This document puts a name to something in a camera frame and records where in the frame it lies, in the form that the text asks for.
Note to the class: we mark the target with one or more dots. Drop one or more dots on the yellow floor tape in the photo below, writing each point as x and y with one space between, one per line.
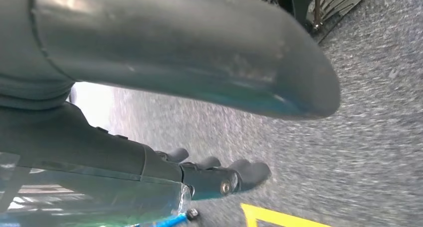
254 215

